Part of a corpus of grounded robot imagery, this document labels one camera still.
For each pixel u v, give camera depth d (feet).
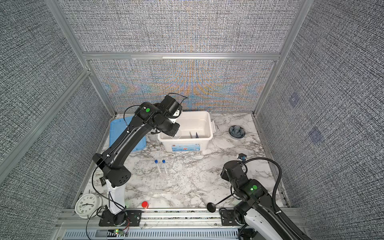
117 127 3.61
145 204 2.47
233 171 1.86
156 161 2.51
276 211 1.53
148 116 1.58
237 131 3.47
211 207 2.49
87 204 2.45
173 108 1.88
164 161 2.51
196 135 3.46
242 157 2.23
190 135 3.46
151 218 2.45
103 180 2.75
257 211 1.99
